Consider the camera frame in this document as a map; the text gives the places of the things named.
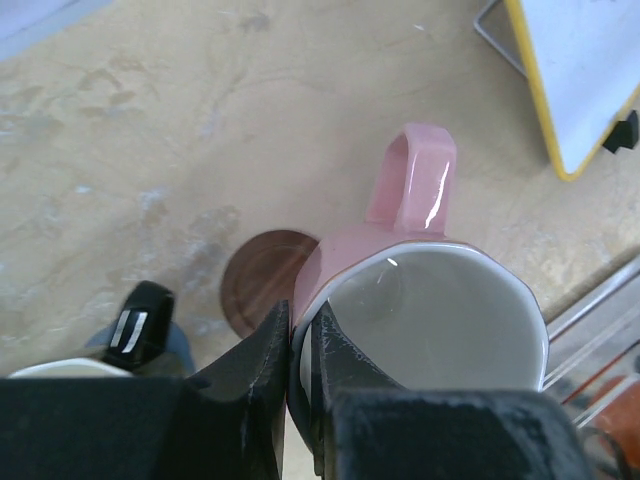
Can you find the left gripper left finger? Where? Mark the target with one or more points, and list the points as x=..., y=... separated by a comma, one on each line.
x=224, y=422

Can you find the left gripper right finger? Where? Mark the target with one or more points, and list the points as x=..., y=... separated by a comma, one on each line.
x=360, y=424

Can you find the orange translucent cup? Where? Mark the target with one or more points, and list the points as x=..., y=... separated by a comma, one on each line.
x=609, y=429

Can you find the black mug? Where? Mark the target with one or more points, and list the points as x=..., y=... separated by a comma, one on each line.
x=136, y=337

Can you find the dark brown coaster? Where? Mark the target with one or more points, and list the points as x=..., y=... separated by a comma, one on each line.
x=260, y=273

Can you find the silver metal tray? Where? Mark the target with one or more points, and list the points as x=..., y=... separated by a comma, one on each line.
x=594, y=347

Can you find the pink mug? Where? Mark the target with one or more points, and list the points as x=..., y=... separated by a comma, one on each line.
x=429, y=311

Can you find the white whiteboard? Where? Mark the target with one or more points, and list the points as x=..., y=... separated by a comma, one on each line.
x=581, y=61

